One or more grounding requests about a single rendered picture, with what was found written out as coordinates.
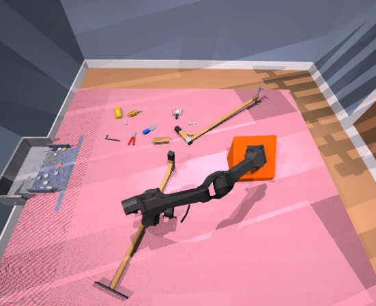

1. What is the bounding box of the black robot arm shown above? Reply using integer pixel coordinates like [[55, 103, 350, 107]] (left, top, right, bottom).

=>
[[120, 144, 267, 226]]

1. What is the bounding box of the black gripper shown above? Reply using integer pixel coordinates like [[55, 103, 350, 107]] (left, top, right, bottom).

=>
[[133, 207, 175, 218]]

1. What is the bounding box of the yellow rectangular block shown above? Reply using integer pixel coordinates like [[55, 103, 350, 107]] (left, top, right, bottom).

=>
[[115, 107, 121, 119]]

